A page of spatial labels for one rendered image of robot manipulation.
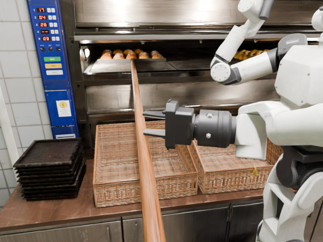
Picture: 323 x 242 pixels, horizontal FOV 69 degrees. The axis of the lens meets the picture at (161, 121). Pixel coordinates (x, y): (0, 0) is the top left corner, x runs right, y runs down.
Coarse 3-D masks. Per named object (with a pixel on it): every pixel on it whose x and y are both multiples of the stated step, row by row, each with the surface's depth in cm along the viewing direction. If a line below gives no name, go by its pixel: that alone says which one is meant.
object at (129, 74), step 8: (104, 72) 151; (112, 72) 151; (120, 72) 151; (128, 72) 151; (144, 72) 151; (152, 72) 151; (160, 72) 152; (168, 72) 152; (176, 72) 153; (184, 72) 154; (192, 72) 155; (200, 72) 156; (208, 72) 157; (88, 80) 146; (96, 80) 147
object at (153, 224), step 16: (144, 128) 64; (144, 144) 56; (144, 160) 49; (144, 176) 44; (144, 192) 40; (144, 208) 37; (160, 208) 38; (144, 224) 34; (160, 224) 34; (144, 240) 32; (160, 240) 31
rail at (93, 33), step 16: (80, 32) 122; (96, 32) 123; (112, 32) 125; (128, 32) 126; (144, 32) 127; (160, 32) 129; (176, 32) 130; (192, 32) 132; (208, 32) 133; (224, 32) 135; (272, 32) 139; (288, 32) 141; (304, 32) 143; (320, 32) 144
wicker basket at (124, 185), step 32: (96, 128) 152; (128, 128) 158; (160, 128) 162; (96, 160) 130; (128, 160) 161; (160, 160) 163; (192, 160) 133; (96, 192) 119; (128, 192) 133; (160, 192) 127; (192, 192) 130
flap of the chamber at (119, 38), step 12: (84, 36) 123; (96, 36) 124; (108, 36) 125; (120, 36) 126; (132, 36) 127; (144, 36) 128; (156, 36) 129; (168, 36) 130; (180, 36) 131; (192, 36) 132; (204, 36) 133; (216, 36) 134; (252, 36) 138; (264, 36) 139; (276, 36) 140; (312, 36) 144
